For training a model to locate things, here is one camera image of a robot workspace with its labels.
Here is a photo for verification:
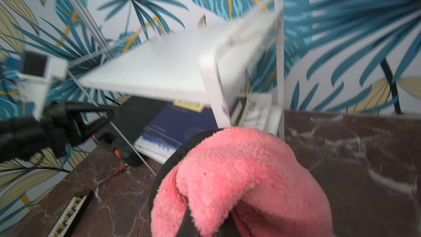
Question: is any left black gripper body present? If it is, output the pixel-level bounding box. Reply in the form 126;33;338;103
1;103;77;162

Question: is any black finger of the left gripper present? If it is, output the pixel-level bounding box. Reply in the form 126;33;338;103
65;102;116;146

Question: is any pink cloth with black trim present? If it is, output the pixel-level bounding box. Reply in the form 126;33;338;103
149;127;333;237

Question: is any white two-tier bookshelf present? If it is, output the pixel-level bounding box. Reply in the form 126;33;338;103
79;0;285;137

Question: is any black plastic tool case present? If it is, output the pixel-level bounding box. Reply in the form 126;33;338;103
94;97;168;167

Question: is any dark blue book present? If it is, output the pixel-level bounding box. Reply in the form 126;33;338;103
134;104;218;164

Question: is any black card with yellow pattern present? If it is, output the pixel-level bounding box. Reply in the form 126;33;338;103
47;190;94;237

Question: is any white green booklet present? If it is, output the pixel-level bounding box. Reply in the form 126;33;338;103
231;93;273;131

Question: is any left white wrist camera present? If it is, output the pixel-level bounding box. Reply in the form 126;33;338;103
17;51;69;120

